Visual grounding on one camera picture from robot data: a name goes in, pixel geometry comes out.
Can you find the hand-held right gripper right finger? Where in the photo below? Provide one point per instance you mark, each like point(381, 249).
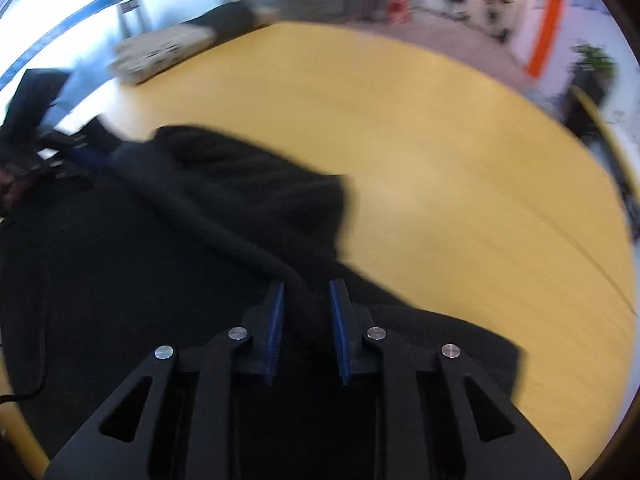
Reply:
point(341, 329)

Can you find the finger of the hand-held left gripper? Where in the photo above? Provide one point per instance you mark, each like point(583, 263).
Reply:
point(80, 152)

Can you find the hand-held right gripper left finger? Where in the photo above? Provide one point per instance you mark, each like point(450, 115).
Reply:
point(274, 329)

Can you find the black garment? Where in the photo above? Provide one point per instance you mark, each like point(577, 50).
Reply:
point(150, 270)

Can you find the black folded cloth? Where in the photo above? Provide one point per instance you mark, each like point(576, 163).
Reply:
point(232, 19)

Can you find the red white sign stand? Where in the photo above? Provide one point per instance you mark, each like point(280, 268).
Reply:
point(399, 2)

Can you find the potted green plant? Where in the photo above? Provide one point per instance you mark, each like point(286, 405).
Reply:
point(592, 67)

